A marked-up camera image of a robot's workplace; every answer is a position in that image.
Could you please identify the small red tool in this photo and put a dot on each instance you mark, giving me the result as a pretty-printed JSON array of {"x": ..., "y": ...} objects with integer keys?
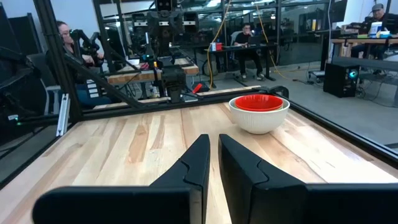
[{"x": 198, "y": 89}]

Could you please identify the wooden workbench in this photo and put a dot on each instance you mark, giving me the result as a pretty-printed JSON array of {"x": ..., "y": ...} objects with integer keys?
[{"x": 189, "y": 70}]

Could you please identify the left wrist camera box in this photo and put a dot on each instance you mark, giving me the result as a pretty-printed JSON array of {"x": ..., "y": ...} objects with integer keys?
[{"x": 163, "y": 4}]

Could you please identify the black office desk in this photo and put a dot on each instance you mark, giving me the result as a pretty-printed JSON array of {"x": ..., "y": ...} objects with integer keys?
[{"x": 233, "y": 47}]

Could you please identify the person with leader arms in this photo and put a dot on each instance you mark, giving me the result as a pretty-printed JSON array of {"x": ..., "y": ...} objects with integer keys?
[{"x": 63, "y": 31}]

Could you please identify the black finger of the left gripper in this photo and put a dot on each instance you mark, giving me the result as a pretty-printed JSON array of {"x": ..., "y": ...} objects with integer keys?
[
  {"x": 139, "y": 29},
  {"x": 191, "y": 28}
]

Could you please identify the black partition panel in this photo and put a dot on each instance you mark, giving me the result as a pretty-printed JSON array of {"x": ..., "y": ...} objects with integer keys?
[{"x": 18, "y": 31}]

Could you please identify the black computer tower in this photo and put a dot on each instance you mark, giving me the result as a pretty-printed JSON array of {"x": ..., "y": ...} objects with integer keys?
[{"x": 339, "y": 81}]

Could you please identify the white and blue container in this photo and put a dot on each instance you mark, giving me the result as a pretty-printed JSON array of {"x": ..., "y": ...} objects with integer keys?
[{"x": 376, "y": 29}]

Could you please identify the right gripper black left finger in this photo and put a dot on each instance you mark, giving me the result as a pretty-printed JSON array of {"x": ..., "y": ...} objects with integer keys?
[{"x": 124, "y": 205}]

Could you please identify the person at wooden table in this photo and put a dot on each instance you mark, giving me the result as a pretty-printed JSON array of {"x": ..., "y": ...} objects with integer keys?
[{"x": 377, "y": 14}]

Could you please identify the dark laptop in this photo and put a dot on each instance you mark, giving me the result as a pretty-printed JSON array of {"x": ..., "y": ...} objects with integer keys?
[{"x": 255, "y": 40}]

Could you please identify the black aluminium table frame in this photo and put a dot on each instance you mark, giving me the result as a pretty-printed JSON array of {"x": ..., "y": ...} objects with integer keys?
[{"x": 224, "y": 98}]

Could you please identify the person at black desk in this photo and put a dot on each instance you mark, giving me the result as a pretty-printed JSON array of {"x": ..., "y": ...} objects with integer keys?
[{"x": 245, "y": 39}]

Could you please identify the long wooden table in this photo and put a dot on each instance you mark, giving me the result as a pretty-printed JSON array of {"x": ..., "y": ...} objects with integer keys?
[{"x": 357, "y": 40}]

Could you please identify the small red box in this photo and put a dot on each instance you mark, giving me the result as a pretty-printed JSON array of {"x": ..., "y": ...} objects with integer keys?
[{"x": 219, "y": 46}]

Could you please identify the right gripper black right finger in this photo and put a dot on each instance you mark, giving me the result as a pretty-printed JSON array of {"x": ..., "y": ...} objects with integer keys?
[{"x": 280, "y": 202}]

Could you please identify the black table clamp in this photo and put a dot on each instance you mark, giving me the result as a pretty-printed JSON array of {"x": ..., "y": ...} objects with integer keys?
[{"x": 280, "y": 91}]

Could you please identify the red plastic bowl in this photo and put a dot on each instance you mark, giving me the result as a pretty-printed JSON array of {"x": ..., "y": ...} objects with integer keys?
[{"x": 259, "y": 102}]

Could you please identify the white ribbed bowl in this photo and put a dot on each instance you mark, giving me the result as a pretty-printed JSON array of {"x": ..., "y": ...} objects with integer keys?
[{"x": 258, "y": 124}]

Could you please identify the silver aluminium extrusion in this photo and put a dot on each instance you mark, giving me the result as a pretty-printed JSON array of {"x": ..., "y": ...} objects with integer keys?
[{"x": 63, "y": 115}]

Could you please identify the blue storage bin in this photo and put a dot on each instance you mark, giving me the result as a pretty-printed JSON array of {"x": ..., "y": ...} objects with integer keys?
[{"x": 102, "y": 101}]

